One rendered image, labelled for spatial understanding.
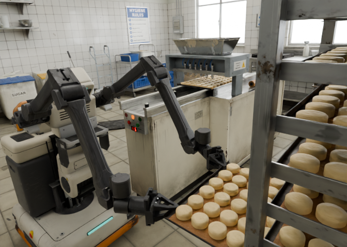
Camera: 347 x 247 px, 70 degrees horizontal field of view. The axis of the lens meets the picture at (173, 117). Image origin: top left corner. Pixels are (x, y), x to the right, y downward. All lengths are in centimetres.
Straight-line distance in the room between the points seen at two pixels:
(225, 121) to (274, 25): 180
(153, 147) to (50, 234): 82
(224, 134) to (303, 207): 171
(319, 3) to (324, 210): 36
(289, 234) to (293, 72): 35
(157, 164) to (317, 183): 149
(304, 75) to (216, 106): 178
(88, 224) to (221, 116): 131
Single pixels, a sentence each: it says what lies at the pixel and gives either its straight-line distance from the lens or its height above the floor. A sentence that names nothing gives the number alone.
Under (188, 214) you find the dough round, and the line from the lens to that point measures 77.
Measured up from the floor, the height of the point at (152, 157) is 52.
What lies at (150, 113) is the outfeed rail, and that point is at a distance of 170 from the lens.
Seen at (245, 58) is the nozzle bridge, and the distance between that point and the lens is 225.
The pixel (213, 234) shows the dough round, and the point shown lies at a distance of 72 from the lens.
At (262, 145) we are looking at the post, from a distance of 45.
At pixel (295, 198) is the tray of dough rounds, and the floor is 106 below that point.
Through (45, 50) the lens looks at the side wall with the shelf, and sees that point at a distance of 561.
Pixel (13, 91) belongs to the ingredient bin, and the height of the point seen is 56.
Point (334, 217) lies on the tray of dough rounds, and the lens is 56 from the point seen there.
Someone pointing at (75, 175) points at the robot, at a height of 64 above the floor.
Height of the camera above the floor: 139
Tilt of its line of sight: 19 degrees down
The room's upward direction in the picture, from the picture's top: 2 degrees counter-clockwise
